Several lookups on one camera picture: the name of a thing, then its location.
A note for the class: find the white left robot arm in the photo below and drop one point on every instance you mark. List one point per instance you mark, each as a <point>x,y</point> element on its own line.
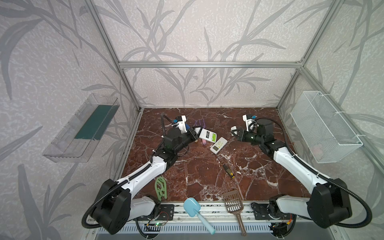
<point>127,187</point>

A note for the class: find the purple toy rake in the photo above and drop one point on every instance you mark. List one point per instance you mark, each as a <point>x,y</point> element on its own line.
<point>200,122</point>

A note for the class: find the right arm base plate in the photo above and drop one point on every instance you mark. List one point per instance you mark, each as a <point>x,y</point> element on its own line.
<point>268,213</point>

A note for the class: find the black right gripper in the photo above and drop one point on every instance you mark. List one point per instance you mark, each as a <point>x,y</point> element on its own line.
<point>240,135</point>

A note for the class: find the clear plastic wall shelf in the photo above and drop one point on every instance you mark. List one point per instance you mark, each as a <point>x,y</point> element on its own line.
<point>80,137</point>

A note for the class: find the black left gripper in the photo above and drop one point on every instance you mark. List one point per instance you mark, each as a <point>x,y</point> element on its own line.
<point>190,135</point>

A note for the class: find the white wire mesh basket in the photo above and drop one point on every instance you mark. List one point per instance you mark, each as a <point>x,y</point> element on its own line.
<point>325,131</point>

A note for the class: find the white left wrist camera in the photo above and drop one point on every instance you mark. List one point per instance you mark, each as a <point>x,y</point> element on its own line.
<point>180,123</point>

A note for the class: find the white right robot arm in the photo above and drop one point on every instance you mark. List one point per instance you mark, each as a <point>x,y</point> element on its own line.
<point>329,203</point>

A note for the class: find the white remote control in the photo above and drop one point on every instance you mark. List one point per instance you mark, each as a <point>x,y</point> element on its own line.
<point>208,136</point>

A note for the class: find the light blue plastic scoop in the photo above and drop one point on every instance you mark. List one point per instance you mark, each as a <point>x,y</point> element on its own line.
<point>192,207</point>

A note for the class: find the green plastic slotted tool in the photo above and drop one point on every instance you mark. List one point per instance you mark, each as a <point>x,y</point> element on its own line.
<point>161,188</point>

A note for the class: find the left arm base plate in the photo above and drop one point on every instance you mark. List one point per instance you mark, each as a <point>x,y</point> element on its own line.
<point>163,212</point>

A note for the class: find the brown litter scoop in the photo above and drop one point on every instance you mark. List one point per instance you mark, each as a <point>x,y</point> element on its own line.
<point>234,205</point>

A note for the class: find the aluminium front rail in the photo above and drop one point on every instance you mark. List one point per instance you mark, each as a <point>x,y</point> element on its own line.
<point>210,211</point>

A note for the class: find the black yellow screwdriver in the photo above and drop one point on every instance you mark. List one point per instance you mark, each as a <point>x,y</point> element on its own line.
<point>229,172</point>

